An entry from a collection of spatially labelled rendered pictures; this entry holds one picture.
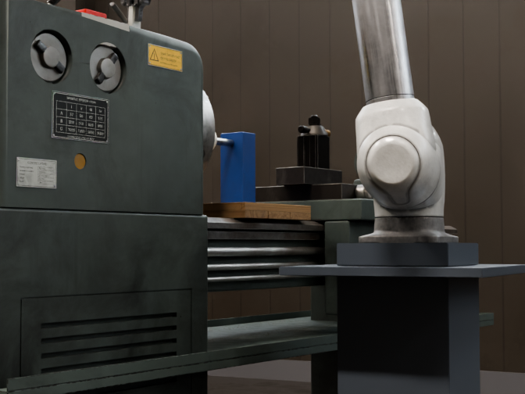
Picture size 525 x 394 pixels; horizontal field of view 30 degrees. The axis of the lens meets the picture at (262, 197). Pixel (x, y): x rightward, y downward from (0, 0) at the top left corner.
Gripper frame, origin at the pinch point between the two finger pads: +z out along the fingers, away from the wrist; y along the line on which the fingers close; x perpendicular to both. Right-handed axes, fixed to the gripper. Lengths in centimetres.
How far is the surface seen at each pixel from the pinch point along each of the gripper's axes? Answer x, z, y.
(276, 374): -307, 145, 170
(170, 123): 10.8, 25.5, -23.5
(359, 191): -71, 37, -23
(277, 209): -40, 44, -17
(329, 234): -63, 50, -18
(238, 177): -43, 35, 0
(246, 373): -303, 148, 190
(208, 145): -14.9, 28.6, -12.8
